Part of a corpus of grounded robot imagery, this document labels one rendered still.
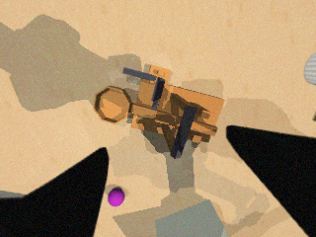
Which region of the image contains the purple ball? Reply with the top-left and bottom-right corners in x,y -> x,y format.
108,188 -> 124,206

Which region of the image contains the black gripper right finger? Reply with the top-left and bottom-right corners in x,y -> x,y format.
226,125 -> 316,237

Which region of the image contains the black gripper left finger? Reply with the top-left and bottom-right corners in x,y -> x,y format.
0,147 -> 109,237

